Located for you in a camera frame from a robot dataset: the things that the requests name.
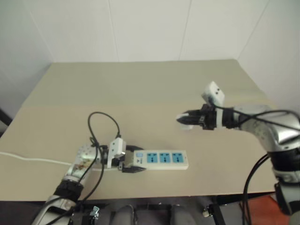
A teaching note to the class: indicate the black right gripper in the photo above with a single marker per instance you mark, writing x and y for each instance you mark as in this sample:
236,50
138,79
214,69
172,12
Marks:
208,118

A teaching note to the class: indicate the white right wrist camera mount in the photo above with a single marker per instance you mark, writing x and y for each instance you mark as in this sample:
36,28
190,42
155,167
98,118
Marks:
214,92

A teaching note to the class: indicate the silver metal clamp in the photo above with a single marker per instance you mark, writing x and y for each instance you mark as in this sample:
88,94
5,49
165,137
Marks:
95,211

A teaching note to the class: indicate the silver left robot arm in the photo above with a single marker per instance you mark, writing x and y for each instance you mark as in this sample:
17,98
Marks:
77,164

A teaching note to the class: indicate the small caster wheel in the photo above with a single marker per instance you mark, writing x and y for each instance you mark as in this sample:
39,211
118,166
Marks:
206,212

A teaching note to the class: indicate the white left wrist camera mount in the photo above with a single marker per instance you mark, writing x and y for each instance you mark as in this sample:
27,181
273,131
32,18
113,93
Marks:
116,145

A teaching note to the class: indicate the black table leg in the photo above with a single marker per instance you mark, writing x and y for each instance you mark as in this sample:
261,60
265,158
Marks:
218,214

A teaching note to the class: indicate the black furniture piece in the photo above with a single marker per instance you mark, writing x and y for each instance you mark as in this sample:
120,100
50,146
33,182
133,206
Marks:
4,122

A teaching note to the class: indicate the white power strip blue sockets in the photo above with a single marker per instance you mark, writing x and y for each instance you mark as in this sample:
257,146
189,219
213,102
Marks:
164,165

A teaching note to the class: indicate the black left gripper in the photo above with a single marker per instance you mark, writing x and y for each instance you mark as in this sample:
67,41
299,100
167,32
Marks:
122,164

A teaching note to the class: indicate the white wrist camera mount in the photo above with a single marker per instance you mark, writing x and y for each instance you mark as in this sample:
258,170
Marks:
214,92
116,145

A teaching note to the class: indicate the white charger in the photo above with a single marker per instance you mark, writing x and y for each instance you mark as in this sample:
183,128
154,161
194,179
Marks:
187,128

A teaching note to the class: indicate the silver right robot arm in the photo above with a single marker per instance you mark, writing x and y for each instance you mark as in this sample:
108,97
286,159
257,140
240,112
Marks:
264,131

